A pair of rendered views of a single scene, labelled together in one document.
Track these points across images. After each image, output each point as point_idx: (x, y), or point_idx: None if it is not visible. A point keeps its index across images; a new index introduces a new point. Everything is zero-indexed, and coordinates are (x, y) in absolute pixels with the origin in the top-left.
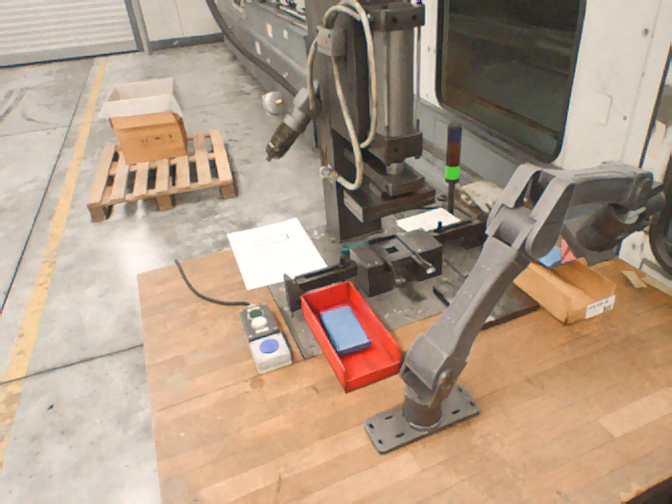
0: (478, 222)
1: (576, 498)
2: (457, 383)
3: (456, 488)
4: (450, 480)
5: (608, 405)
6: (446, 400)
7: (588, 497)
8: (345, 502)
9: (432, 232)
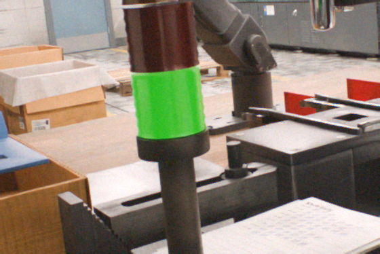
0: (104, 204)
1: (121, 117)
2: (213, 128)
3: (220, 107)
4: (225, 108)
5: (41, 149)
6: (227, 120)
7: (110, 118)
8: (312, 94)
9: (258, 168)
